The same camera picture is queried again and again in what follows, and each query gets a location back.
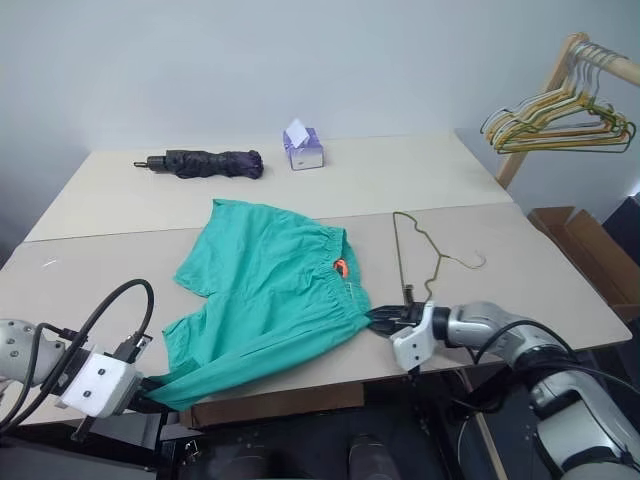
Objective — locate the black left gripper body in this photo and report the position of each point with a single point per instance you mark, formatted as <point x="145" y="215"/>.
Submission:
<point x="146" y="390"/>

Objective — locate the folded black purple umbrella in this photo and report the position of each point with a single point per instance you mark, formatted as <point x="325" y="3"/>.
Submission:
<point x="210" y="162"/>

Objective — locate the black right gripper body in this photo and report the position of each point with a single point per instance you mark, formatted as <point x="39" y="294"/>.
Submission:
<point x="411" y="315"/>

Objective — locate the green shorts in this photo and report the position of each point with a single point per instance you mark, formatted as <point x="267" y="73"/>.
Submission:
<point x="260" y="280"/>

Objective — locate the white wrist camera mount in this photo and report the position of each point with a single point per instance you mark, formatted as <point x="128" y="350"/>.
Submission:
<point x="102" y="385"/>
<point x="412" y="345"/>

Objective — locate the purple tissue box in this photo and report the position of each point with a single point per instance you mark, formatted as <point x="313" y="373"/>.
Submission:
<point x="306" y="152"/>

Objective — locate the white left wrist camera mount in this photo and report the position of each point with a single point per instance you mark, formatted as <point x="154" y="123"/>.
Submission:
<point x="102" y="385"/>

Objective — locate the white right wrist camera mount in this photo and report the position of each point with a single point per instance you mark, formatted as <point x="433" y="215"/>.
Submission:
<point x="412" y="345"/>

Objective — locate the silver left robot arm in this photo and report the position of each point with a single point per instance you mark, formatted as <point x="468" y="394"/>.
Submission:
<point x="25" y="357"/>

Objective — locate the wooden clothes rack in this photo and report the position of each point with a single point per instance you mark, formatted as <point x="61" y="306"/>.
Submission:
<point x="515" y="165"/>

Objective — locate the open cardboard box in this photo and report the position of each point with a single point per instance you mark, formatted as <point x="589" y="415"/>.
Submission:
<point x="587" y="255"/>

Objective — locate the dark rounded shape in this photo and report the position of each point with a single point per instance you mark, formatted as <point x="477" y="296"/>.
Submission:
<point x="366" y="457"/>

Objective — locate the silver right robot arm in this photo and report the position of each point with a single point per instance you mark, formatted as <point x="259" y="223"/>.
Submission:
<point x="560" y="385"/>

